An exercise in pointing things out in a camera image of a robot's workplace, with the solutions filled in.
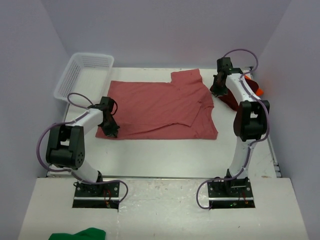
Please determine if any pink t shirt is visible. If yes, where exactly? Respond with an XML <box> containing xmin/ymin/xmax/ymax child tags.
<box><xmin>107</xmin><ymin>69</ymin><xmax>218</xmax><ymax>140</ymax></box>

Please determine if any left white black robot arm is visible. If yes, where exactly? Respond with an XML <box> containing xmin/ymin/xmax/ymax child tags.
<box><xmin>45</xmin><ymin>96</ymin><xmax>120</xmax><ymax>197</ymax></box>

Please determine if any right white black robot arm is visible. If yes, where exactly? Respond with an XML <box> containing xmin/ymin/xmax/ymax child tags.
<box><xmin>210</xmin><ymin>57</ymin><xmax>270</xmax><ymax>197</ymax></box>

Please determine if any folded dark red shirt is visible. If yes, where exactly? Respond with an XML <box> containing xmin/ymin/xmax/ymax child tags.
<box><xmin>209</xmin><ymin>79</ymin><xmax>260</xmax><ymax>111</ymax></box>

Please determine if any folded orange shirt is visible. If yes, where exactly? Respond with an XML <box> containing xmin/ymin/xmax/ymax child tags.
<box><xmin>244</xmin><ymin>75</ymin><xmax>264</xmax><ymax>97</ymax></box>

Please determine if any white plastic basket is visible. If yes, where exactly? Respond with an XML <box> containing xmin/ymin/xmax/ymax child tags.
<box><xmin>53</xmin><ymin>52</ymin><xmax>115</xmax><ymax>104</ymax></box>

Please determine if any green cloth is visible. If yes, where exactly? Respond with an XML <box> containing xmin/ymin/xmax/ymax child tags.
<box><xmin>49</xmin><ymin>227</ymin><xmax>107</xmax><ymax>240</ymax></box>

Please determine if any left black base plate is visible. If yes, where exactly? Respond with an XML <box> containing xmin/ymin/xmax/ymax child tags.
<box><xmin>72</xmin><ymin>182</ymin><xmax>120</xmax><ymax>210</ymax></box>

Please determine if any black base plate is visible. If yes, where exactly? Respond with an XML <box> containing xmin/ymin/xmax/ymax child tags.
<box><xmin>72</xmin><ymin>182</ymin><xmax>120</xmax><ymax>210</ymax></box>
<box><xmin>207</xmin><ymin>177</ymin><xmax>256</xmax><ymax>209</ymax></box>

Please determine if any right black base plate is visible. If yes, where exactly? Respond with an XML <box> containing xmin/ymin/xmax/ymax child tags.
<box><xmin>207</xmin><ymin>177</ymin><xmax>256</xmax><ymax>209</ymax></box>

